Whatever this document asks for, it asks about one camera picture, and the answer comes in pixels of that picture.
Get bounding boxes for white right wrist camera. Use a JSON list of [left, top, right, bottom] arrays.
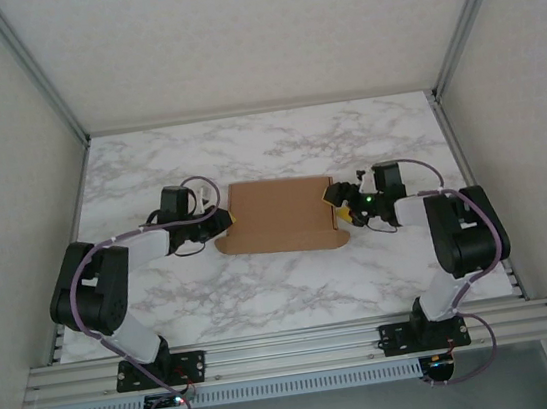
[[355, 166, 379, 194]]

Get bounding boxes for aluminium frame post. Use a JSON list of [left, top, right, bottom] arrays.
[[418, 0, 533, 103], [0, 0, 91, 160]]

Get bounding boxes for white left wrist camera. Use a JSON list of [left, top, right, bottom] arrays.
[[194, 184, 218, 211]]

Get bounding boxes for grey slotted cable duct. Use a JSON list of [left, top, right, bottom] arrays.
[[42, 358, 425, 409]]

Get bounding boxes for aluminium back rail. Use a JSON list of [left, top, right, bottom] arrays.
[[84, 85, 436, 140]]

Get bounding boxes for aluminium mounting rail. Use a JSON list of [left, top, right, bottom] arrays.
[[20, 298, 547, 409]]

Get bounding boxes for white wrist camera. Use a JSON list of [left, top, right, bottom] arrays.
[[194, 184, 218, 211], [355, 166, 379, 194]]

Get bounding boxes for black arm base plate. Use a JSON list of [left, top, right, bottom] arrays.
[[111, 348, 211, 394], [377, 312, 474, 358]]

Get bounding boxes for brown cardboard box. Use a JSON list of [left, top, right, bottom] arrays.
[[206, 169, 351, 265]]

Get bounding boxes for small circuit board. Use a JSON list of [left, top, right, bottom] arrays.
[[424, 351, 457, 373], [141, 389, 189, 409]]

